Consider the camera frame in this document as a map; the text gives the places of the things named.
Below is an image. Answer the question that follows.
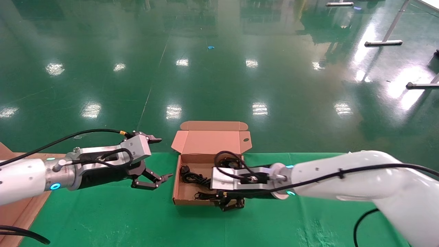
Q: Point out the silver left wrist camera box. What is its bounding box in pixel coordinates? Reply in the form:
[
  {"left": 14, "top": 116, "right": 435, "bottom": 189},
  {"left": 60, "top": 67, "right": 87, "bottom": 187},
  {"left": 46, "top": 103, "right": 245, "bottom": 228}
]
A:
[{"left": 72, "top": 134, "right": 152, "bottom": 172}]

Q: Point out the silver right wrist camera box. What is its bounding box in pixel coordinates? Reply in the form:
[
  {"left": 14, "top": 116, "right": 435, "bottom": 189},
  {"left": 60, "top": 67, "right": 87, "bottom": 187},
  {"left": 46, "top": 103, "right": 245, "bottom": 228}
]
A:
[{"left": 210, "top": 166, "right": 275, "bottom": 191}]

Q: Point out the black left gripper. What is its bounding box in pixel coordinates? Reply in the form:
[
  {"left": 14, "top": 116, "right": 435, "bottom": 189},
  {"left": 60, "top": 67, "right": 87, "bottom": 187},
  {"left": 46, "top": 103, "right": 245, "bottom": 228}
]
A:
[{"left": 77, "top": 131, "right": 173, "bottom": 190}]

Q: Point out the metal stand leg with foot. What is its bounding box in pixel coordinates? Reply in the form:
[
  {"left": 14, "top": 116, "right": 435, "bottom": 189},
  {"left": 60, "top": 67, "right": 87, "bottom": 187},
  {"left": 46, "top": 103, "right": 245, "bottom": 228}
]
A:
[{"left": 364, "top": 0, "right": 411, "bottom": 47}]

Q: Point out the flat open cardboard box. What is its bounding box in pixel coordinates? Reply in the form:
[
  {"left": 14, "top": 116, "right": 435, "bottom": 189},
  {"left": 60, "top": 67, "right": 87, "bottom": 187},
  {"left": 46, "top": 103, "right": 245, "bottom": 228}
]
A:
[{"left": 171, "top": 121, "right": 252, "bottom": 206}]

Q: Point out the thick black hanging cable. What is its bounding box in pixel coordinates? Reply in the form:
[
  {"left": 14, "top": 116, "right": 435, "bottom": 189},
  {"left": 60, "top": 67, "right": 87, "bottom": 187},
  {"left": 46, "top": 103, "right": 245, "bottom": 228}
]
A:
[
  {"left": 0, "top": 225, "right": 51, "bottom": 245},
  {"left": 353, "top": 208, "right": 380, "bottom": 247}
]

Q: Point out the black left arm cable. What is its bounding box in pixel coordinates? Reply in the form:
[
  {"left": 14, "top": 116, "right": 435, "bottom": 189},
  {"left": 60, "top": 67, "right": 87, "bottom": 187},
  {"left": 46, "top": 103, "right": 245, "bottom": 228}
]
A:
[{"left": 0, "top": 129, "right": 136, "bottom": 170}]

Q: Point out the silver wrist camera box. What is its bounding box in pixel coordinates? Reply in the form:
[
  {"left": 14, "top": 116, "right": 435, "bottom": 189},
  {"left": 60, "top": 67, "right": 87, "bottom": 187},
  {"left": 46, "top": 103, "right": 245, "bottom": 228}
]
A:
[
  {"left": 210, "top": 166, "right": 275, "bottom": 191},
  {"left": 72, "top": 134, "right": 152, "bottom": 172}
]

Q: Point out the black power cable bundle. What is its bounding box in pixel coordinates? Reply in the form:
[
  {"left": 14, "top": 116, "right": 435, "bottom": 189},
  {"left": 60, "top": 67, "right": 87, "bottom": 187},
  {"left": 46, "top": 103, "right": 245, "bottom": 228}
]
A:
[{"left": 179, "top": 165, "right": 222, "bottom": 202}]

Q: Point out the green table cloth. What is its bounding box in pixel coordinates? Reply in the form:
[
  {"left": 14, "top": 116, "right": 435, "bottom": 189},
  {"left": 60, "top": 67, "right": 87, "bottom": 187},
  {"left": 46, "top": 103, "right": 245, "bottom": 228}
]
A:
[{"left": 19, "top": 152, "right": 410, "bottom": 247}]

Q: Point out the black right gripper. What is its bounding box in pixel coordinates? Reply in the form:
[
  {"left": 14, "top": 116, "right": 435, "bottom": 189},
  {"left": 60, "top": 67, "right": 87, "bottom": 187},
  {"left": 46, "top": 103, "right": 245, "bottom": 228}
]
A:
[{"left": 216, "top": 156, "right": 275, "bottom": 212}]

